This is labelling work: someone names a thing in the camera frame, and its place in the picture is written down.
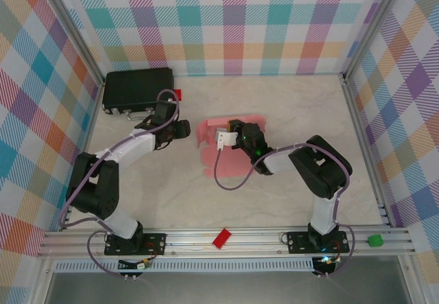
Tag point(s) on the pink cloth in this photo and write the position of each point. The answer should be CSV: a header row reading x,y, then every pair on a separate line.
x,y
228,166

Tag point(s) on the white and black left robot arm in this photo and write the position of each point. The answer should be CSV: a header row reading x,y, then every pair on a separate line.
x,y
120,221

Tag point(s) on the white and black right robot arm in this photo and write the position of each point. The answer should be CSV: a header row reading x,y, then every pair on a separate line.
x,y
324,214

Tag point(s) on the small red block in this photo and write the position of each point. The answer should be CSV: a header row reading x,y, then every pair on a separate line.
x,y
178,94

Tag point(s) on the flat red rectangular block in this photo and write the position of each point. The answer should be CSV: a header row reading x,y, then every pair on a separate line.
x,y
221,239

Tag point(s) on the small circuit board with LED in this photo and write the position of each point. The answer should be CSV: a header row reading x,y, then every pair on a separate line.
x,y
324,261

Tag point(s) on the grey metal shelf panel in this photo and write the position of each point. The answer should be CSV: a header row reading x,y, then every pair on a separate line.
x,y
223,288

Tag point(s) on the green cube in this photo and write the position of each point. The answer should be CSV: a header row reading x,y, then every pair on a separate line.
x,y
375,241

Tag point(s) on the aluminium frame side rail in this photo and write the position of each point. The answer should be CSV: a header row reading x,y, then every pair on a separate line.
x,y
91,125
366,146

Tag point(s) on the aluminium frame cross rail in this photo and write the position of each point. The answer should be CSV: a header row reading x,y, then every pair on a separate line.
x,y
247,240

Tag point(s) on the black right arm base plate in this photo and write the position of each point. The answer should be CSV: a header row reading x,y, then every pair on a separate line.
x,y
296,242

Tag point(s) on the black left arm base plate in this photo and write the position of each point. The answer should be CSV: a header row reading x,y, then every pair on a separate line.
x,y
156,244

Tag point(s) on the aluminium frame post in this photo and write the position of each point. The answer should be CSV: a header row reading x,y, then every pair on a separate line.
x,y
374,26
75,31

